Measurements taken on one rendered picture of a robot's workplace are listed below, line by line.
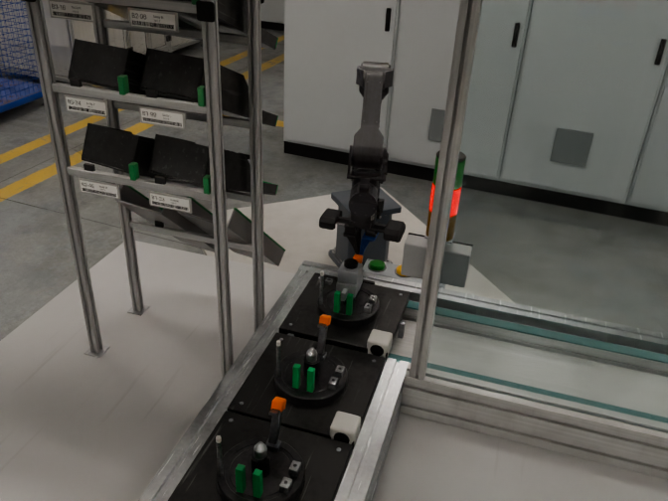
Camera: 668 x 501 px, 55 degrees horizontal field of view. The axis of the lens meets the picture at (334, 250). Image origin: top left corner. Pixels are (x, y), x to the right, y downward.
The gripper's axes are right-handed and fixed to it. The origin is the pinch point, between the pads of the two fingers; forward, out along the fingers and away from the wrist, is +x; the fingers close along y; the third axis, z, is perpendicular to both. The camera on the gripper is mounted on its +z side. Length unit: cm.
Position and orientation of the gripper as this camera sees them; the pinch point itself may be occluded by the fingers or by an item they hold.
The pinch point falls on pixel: (360, 245)
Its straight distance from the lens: 144.8
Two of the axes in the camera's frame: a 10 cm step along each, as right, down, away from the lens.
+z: 3.0, -4.8, 8.2
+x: -0.4, 8.6, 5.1
